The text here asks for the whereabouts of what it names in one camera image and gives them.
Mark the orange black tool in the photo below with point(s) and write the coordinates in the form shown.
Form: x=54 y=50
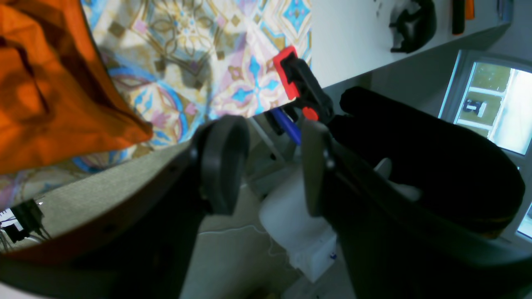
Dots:
x=461 y=11

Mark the patterned blue tablecloth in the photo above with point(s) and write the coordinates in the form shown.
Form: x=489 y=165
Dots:
x=178 y=64

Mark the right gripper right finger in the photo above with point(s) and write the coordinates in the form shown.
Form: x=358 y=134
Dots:
x=317 y=160

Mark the orange T-shirt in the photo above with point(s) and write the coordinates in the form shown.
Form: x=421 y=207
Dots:
x=57 y=99

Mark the window frame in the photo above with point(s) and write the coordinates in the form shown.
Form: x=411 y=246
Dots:
x=490 y=94

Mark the red black clamp left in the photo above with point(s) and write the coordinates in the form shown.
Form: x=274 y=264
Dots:
x=302 y=87

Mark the white box on floor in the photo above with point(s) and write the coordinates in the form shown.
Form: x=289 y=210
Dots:
x=310 y=242

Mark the black object on shelf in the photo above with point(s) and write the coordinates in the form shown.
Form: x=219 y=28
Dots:
x=417 y=28

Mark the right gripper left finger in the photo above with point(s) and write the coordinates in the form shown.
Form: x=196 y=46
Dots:
x=223 y=147

